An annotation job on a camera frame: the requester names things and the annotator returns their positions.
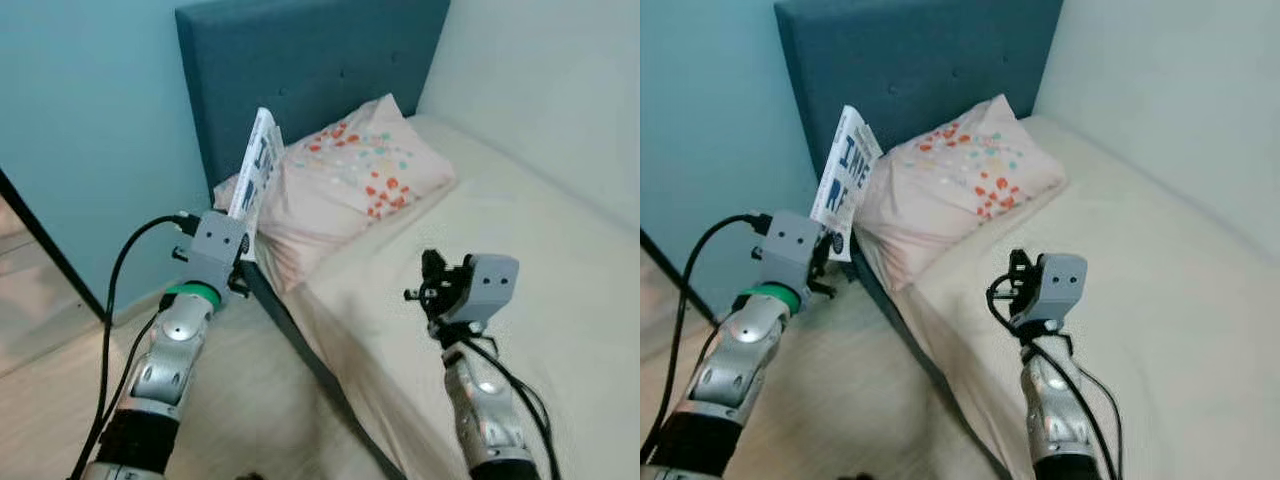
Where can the white book blue letters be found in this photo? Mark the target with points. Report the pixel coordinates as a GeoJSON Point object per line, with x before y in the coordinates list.
{"type": "Point", "coordinates": [850, 170]}
{"type": "Point", "coordinates": [262, 160]}

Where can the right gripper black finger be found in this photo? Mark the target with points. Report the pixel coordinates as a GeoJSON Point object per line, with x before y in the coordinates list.
{"type": "Point", "coordinates": [1020, 266]}
{"type": "Point", "coordinates": [436, 270]}

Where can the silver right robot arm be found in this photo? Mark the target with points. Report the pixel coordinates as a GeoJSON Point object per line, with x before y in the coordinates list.
{"type": "Point", "coordinates": [1055, 420]}
{"type": "Point", "coordinates": [485, 410]}

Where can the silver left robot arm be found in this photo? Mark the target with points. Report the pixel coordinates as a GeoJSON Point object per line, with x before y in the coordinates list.
{"type": "Point", "coordinates": [170, 360]}
{"type": "Point", "coordinates": [745, 350]}

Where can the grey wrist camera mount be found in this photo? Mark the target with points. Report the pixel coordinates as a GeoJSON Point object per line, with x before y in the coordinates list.
{"type": "Point", "coordinates": [1058, 285]}
{"type": "Point", "coordinates": [215, 245]}
{"type": "Point", "coordinates": [793, 245]}
{"type": "Point", "coordinates": [490, 285]}

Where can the pink floral pillow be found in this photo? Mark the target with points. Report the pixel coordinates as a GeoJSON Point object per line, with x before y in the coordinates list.
{"type": "Point", "coordinates": [350, 190]}
{"type": "Point", "coordinates": [960, 190]}

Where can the blue upholstered headboard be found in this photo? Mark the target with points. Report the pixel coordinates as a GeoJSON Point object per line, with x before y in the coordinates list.
{"type": "Point", "coordinates": [320, 60]}
{"type": "Point", "coordinates": [920, 60]}

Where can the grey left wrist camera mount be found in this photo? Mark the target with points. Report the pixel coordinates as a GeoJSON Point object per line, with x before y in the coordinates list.
{"type": "Point", "coordinates": [215, 245]}
{"type": "Point", "coordinates": [793, 245]}

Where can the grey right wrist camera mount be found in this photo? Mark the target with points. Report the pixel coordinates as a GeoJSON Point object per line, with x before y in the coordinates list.
{"type": "Point", "coordinates": [490, 285]}
{"type": "Point", "coordinates": [1058, 285]}

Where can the dark door frame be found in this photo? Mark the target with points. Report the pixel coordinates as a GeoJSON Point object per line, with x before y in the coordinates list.
{"type": "Point", "coordinates": [52, 245]}
{"type": "Point", "coordinates": [675, 275]}

